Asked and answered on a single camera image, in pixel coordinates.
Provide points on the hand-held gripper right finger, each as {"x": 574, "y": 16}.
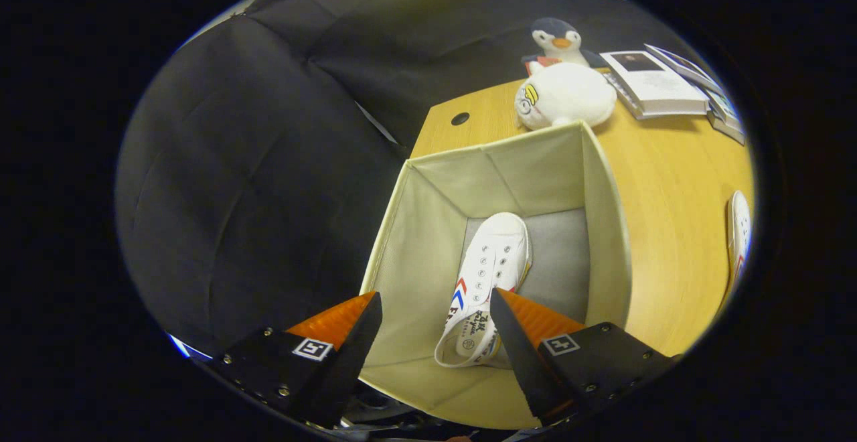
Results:
{"x": 525, "y": 368}

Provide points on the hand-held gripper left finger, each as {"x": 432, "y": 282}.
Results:
{"x": 348, "y": 368}

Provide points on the white striped shoe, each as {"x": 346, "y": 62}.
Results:
{"x": 738, "y": 228}
{"x": 492, "y": 254}

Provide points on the grey fabric storage box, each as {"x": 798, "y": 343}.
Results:
{"x": 415, "y": 254}

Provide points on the black backdrop cloth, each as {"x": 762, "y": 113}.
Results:
{"x": 234, "y": 194}

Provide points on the white round plush toy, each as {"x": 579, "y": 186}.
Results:
{"x": 569, "y": 97}

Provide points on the white book with portrait cover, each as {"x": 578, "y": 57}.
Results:
{"x": 656, "y": 84}

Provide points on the dark thick book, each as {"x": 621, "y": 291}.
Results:
{"x": 731, "y": 130}

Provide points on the book with pale green cover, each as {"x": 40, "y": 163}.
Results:
{"x": 724, "y": 107}

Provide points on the penguin plush toy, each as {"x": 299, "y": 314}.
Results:
{"x": 559, "y": 37}

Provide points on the book with blue picture cover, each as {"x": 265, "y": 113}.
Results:
{"x": 689, "y": 67}

